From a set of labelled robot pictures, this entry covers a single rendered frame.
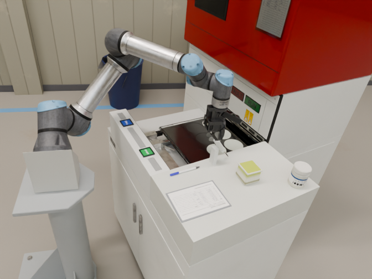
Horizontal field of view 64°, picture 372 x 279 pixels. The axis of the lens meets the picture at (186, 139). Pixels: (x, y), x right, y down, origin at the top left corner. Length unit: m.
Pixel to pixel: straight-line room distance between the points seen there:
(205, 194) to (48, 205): 0.65
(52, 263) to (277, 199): 1.31
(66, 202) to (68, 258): 0.48
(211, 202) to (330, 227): 1.63
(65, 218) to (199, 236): 0.71
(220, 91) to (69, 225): 0.94
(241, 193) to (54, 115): 0.83
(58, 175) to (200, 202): 0.61
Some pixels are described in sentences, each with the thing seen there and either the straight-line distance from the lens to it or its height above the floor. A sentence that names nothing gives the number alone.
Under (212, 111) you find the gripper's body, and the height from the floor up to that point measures 1.16.
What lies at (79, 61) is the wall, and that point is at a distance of 3.87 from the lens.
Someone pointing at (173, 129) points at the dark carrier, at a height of 0.90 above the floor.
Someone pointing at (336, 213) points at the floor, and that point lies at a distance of 2.80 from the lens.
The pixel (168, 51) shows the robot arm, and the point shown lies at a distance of 1.19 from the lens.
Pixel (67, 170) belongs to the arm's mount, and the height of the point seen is 0.94.
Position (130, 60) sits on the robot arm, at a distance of 1.42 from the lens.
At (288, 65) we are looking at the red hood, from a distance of 1.36.
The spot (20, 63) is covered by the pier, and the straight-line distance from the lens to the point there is 3.88.
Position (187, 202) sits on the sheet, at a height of 0.97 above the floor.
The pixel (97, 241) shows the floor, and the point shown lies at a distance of 2.24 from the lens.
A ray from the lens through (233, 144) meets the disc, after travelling 1.57.
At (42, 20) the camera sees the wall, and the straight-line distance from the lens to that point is 3.77.
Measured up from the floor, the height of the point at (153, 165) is 0.96.
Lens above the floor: 1.81
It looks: 36 degrees down
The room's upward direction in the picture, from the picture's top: 6 degrees clockwise
